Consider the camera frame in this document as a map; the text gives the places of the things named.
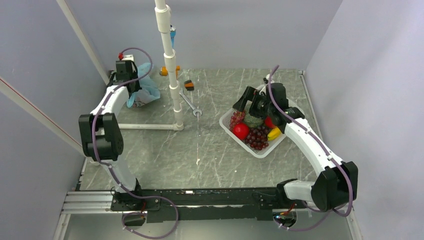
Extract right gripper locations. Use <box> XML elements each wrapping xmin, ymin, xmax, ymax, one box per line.
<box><xmin>232</xmin><ymin>86</ymin><xmax>274</xmax><ymax>120</ymax></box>

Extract light blue plastic bag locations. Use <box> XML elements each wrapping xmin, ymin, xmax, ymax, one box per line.
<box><xmin>126</xmin><ymin>73</ymin><xmax>161</xmax><ymax>108</ymax></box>

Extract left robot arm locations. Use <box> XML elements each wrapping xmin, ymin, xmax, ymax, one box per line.
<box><xmin>78</xmin><ymin>58</ymin><xmax>144</xmax><ymax>210</ymax></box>

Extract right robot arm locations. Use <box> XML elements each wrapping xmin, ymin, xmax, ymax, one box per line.
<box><xmin>232</xmin><ymin>82</ymin><xmax>358</xmax><ymax>217</ymax></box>

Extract red fake pomegranate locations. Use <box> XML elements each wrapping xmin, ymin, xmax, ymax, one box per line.
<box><xmin>263</xmin><ymin>116</ymin><xmax>277</xmax><ymax>129</ymax></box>

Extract green fake melon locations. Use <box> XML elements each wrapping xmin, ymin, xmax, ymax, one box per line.
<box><xmin>242</xmin><ymin>113</ymin><xmax>264</xmax><ymax>128</ymax></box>

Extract light red fake grapes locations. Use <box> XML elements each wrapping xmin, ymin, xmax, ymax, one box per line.
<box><xmin>229</xmin><ymin>111</ymin><xmax>246</xmax><ymax>131</ymax></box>

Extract yellow fake banana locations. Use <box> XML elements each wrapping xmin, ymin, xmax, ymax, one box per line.
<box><xmin>267</xmin><ymin>127</ymin><xmax>282</xmax><ymax>142</ymax></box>

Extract red fake apple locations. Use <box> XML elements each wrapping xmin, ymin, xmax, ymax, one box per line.
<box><xmin>231</xmin><ymin>122</ymin><xmax>250</xmax><ymax>140</ymax></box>

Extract dark red fake grapes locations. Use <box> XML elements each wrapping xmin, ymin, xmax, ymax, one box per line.
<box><xmin>243</xmin><ymin>125</ymin><xmax>270</xmax><ymax>151</ymax></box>

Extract white plastic basket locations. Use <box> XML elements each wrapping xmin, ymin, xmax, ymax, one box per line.
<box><xmin>219</xmin><ymin>85</ymin><xmax>290</xmax><ymax>159</ymax></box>

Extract silver wrench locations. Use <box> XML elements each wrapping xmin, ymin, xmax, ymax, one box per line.
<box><xmin>179</xmin><ymin>90</ymin><xmax>203</xmax><ymax>117</ymax></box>

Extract orange black small brush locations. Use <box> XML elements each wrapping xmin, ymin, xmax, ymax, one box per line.
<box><xmin>183</xmin><ymin>79</ymin><xmax>195</xmax><ymax>92</ymax></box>

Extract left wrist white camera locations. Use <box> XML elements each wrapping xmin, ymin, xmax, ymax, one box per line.
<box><xmin>118</xmin><ymin>52</ymin><xmax>135</xmax><ymax>62</ymax></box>

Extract blue handled tool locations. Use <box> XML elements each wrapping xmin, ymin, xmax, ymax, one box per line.
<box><xmin>169</xmin><ymin>24</ymin><xmax>176</xmax><ymax>48</ymax></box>

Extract white pvc pipe frame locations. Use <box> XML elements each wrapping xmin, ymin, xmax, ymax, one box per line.
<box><xmin>0</xmin><ymin>0</ymin><xmax>184</xmax><ymax>155</ymax></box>

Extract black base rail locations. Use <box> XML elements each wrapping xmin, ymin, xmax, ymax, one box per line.
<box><xmin>110</xmin><ymin>187</ymin><xmax>305</xmax><ymax>223</ymax></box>

